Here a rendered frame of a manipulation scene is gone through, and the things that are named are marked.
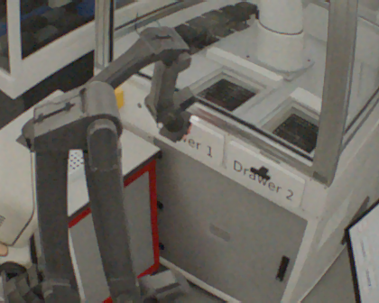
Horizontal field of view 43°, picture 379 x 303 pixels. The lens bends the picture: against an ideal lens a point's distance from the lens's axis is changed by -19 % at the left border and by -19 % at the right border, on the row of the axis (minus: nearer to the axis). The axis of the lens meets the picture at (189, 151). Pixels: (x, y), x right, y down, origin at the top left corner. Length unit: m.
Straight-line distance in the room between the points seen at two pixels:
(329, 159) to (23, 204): 0.93
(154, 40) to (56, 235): 0.54
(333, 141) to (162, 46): 0.60
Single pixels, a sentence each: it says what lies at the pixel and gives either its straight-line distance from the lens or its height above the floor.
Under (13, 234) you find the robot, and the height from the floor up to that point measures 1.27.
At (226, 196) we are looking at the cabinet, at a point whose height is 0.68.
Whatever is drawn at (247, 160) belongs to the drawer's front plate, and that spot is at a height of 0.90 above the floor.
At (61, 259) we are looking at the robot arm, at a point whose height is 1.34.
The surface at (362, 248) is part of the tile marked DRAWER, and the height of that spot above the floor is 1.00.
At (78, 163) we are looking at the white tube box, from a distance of 1.91.
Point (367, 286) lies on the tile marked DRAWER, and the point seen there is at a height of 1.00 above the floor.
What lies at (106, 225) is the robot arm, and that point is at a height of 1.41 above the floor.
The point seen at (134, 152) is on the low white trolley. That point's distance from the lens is 2.00.
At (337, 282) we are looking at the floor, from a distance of 2.62.
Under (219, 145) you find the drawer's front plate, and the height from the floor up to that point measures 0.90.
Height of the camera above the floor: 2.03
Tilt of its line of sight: 39 degrees down
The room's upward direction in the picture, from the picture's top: 2 degrees clockwise
